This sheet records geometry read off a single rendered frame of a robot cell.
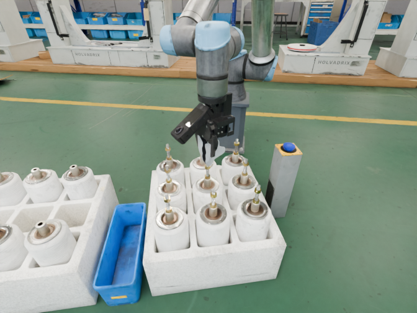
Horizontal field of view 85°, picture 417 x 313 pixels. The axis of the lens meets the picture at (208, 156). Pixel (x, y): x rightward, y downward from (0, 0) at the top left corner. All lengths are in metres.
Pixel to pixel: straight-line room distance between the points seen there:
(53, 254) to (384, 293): 0.95
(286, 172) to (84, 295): 0.72
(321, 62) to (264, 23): 1.80
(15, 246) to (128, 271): 0.32
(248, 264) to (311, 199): 0.51
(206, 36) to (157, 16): 2.31
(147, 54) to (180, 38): 2.20
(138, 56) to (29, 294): 2.48
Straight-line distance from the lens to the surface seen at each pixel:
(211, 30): 0.52
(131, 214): 0.94
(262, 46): 1.08
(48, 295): 0.83
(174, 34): 0.68
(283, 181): 0.87
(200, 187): 0.72
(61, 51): 3.39
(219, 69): 0.54
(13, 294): 0.85
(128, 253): 0.92
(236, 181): 0.75
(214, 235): 0.65
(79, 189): 0.88
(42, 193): 0.93
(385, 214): 1.22
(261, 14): 1.01
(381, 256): 1.06
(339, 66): 2.83
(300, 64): 2.73
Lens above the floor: 0.74
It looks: 35 degrees down
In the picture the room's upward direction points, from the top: straight up
